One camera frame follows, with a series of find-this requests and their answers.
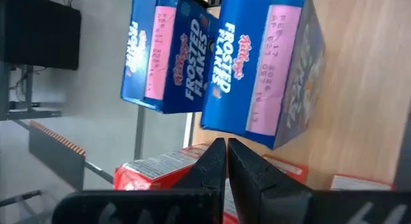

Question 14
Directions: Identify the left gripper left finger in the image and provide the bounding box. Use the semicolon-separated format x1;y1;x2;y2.
52;137;227;224

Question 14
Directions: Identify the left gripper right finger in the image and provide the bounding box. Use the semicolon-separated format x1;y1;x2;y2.
227;137;411;224

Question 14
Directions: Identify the red Froot Loops cereal box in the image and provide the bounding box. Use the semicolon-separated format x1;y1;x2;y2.
329;173;393;191
113;142;213;191

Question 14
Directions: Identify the blue Frosted Flakes cereal box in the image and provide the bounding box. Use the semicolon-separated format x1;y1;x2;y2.
200;0;327;150
120;0;220;115

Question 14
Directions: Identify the orange-edged black bar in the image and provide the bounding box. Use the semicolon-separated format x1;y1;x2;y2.
28;119;87;191

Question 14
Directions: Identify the grey metal stand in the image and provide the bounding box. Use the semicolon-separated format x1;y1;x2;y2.
0;65;62;122

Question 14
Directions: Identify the large black box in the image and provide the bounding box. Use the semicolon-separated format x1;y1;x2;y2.
0;0;82;71

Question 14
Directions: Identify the wooden shelf with black frame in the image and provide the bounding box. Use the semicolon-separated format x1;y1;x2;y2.
133;0;411;192

